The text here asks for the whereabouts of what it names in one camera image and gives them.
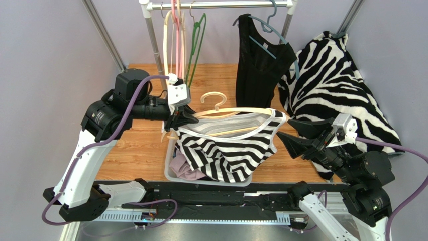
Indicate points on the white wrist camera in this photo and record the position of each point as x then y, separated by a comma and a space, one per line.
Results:
178, 95
344, 127

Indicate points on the tan hanger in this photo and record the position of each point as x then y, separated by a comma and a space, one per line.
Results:
218, 112

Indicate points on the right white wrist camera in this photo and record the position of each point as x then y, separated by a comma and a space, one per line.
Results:
344, 127

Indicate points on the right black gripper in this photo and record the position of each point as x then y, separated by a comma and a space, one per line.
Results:
318, 144

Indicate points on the white clothes rack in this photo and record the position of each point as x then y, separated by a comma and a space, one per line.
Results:
148, 7

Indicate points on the pink plastic hanger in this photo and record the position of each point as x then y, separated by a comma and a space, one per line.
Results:
176, 14

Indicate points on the white plastic basket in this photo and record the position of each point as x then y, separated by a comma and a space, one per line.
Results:
170, 160

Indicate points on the zebra print blanket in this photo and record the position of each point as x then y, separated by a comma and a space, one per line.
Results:
329, 84

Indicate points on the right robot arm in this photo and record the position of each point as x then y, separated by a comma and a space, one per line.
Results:
364, 174

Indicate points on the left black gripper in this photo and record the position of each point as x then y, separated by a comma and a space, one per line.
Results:
179, 119

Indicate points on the black top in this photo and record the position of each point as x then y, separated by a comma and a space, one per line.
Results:
261, 65

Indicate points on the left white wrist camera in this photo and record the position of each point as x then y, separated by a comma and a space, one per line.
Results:
178, 95

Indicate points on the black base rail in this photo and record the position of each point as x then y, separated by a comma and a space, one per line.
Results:
256, 203

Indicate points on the cream plastic hanger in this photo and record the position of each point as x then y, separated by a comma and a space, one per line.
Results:
165, 40

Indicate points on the dark top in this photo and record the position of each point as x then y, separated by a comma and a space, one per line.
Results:
181, 168

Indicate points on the zebra striped tank top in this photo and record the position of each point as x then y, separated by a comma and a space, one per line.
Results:
262, 129

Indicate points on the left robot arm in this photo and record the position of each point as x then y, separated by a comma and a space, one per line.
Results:
136, 95

